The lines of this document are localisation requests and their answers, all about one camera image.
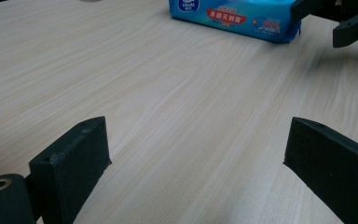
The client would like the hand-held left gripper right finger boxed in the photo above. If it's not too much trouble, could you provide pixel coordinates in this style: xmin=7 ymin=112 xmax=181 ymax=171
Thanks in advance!
xmin=282 ymin=116 xmax=358 ymax=224

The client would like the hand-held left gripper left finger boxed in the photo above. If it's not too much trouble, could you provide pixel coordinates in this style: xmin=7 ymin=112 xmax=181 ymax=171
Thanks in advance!
xmin=28 ymin=116 xmax=113 ymax=224

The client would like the blue wet wipes pack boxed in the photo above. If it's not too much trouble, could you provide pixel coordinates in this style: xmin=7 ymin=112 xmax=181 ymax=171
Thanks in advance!
xmin=168 ymin=0 xmax=302 ymax=45

